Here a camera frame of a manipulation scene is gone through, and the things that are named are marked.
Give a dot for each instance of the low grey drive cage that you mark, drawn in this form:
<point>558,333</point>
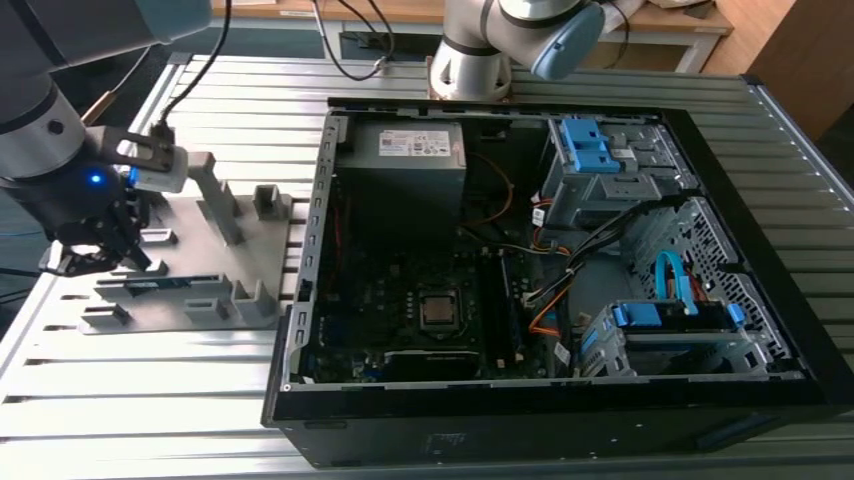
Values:
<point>667,350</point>

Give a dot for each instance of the hard disk in blue carrier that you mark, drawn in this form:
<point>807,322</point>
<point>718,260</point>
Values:
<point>636,315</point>

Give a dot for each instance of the black graphics card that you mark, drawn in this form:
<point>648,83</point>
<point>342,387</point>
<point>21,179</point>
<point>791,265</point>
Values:
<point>434,361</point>

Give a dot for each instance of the wooden desk white frame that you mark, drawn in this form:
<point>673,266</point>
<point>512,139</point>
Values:
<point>667,22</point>

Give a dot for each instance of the silver CPU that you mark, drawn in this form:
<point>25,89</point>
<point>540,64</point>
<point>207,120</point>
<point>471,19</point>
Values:
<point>440,307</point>

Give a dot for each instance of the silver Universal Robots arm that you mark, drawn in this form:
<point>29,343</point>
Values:
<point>467,60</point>

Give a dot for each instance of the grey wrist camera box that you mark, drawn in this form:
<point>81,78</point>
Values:
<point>167,175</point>

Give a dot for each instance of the grey power supply unit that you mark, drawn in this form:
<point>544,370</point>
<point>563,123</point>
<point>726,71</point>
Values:
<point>400,190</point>

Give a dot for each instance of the tall grey drive cage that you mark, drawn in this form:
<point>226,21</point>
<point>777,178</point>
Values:
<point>600,197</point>

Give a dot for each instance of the blue plastic drive bracket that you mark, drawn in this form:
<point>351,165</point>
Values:
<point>580,134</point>
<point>596,161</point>

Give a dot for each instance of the black open PC case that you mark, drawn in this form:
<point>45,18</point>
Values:
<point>534,402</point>

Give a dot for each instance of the grey parts rack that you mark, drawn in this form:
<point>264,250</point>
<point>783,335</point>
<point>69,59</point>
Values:
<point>200,250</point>

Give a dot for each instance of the brown wooden cabinet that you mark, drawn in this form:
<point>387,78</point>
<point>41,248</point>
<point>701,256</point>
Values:
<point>801,60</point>

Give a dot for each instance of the green motherboard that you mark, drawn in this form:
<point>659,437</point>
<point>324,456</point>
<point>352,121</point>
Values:
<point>374,310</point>

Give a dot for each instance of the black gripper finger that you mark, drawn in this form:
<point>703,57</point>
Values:
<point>73,262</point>
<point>129,240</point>

